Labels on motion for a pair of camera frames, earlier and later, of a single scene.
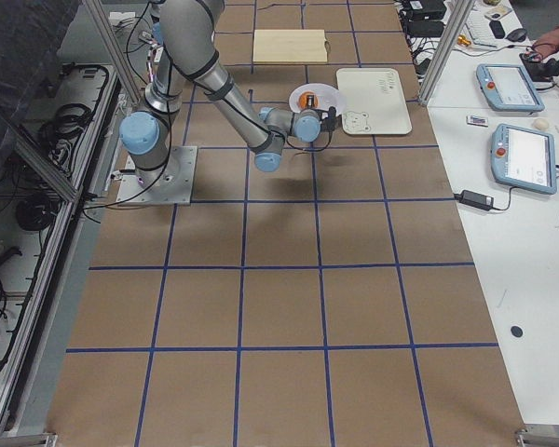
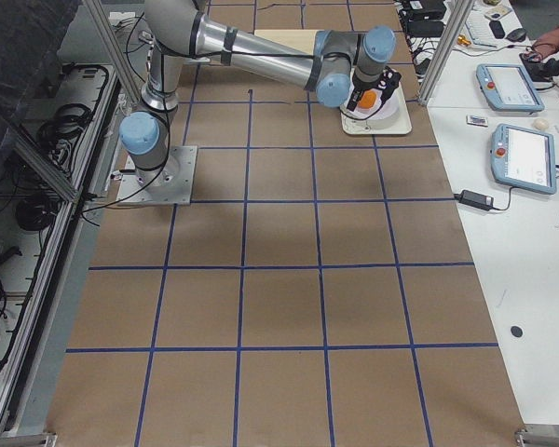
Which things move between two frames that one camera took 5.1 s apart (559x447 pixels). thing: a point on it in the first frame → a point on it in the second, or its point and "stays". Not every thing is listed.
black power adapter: [475, 199] stays
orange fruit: [303, 100] → [367, 99]
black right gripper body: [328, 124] → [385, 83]
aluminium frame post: [452, 35] stays
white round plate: [329, 96] → [373, 117]
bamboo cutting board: [289, 46] stays
